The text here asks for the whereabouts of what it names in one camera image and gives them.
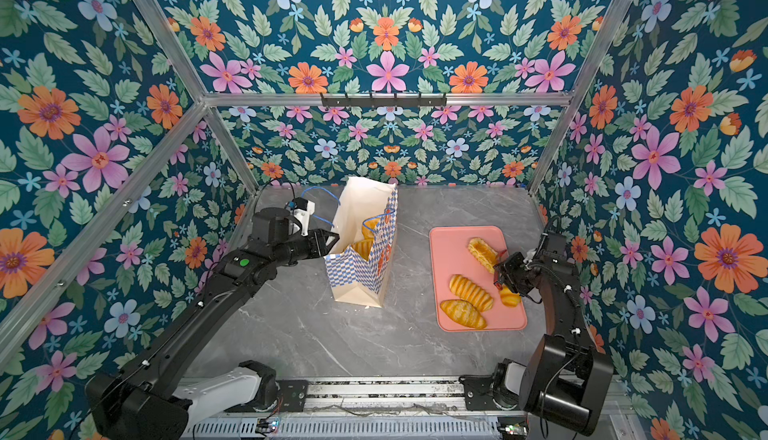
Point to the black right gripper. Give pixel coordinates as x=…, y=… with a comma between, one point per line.
x=508, y=267

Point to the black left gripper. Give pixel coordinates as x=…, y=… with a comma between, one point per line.
x=320, y=241

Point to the striped long bread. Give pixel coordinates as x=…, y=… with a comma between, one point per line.
x=467, y=290
x=364, y=248

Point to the blue checkered paper bag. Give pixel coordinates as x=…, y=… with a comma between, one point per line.
x=358, y=267

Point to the orange yellow bun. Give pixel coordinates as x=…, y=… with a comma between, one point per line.
x=369, y=227

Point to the golden croissant bread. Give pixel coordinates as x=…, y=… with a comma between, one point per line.
x=463, y=313

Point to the braided bread roll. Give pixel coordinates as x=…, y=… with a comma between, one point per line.
x=484, y=253

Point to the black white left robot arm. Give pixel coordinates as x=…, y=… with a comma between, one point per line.
x=145, y=399

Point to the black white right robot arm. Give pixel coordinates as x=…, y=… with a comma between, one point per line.
x=566, y=380

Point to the pink plastic tray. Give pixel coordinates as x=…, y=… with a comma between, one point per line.
x=450, y=255

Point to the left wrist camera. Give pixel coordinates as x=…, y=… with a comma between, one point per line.
x=301, y=210

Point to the black wall hook rail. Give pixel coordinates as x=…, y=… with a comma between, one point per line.
x=383, y=100

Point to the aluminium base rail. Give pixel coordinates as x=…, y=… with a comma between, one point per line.
x=420, y=407

